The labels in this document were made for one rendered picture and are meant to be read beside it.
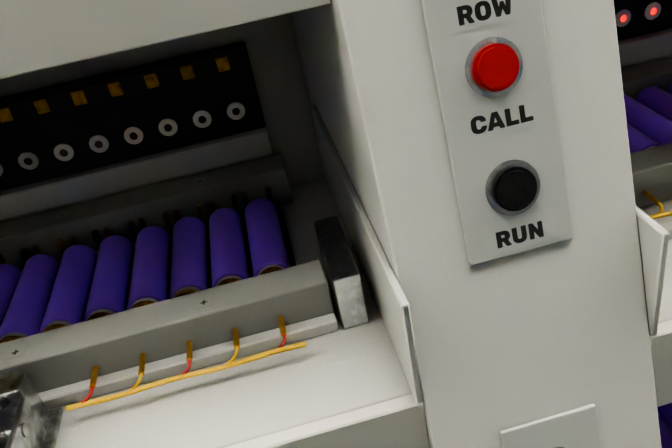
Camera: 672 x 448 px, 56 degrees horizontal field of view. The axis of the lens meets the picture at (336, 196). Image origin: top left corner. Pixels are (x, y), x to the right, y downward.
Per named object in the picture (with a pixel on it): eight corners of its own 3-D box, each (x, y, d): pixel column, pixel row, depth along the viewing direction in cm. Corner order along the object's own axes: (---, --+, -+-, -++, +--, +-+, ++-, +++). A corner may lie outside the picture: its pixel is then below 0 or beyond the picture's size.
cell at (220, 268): (244, 230, 36) (254, 300, 31) (213, 238, 36) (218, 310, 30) (236, 203, 35) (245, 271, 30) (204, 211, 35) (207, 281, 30)
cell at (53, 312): (102, 266, 35) (86, 345, 30) (70, 274, 35) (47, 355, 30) (90, 240, 35) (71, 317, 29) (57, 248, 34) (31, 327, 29)
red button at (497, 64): (524, 85, 21) (517, 38, 21) (479, 97, 21) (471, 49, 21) (511, 84, 22) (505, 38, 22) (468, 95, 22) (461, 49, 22)
